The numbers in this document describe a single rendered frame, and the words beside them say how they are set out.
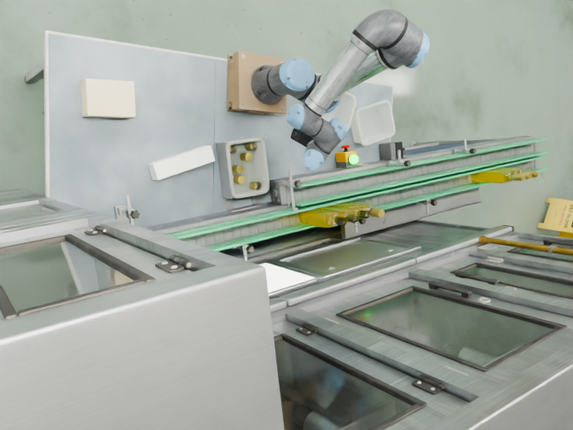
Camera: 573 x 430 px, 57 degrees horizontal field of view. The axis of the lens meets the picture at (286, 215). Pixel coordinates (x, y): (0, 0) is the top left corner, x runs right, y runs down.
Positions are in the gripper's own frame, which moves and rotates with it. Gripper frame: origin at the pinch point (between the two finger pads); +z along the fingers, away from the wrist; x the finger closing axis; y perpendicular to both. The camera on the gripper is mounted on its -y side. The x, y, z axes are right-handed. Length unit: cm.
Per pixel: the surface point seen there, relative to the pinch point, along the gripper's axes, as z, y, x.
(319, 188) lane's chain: -3.0, 7.9, -22.2
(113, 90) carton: -41, -69, 7
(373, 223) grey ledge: 12, 37, -37
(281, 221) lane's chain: -19.1, -3.3, -33.8
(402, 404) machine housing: -131, 32, -9
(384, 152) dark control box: 38, 34, -11
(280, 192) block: -16.2, -6.8, -22.8
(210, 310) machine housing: -163, -4, 25
